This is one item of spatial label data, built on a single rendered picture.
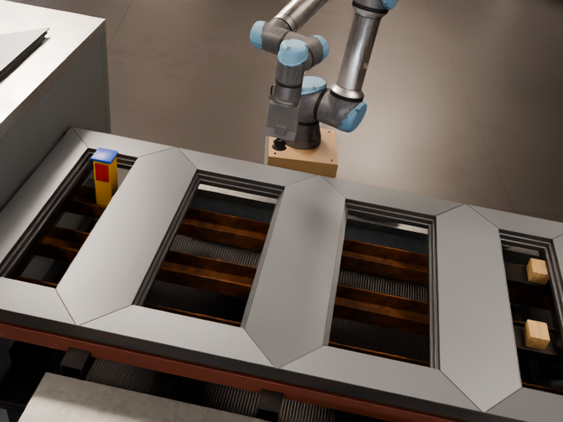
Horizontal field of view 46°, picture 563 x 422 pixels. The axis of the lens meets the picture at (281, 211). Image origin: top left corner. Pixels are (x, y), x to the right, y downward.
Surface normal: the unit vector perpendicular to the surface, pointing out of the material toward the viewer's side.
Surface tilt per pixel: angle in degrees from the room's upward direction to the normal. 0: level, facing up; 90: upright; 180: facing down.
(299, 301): 0
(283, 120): 89
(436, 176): 0
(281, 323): 0
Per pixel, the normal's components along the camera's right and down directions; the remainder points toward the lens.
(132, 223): 0.11, -0.77
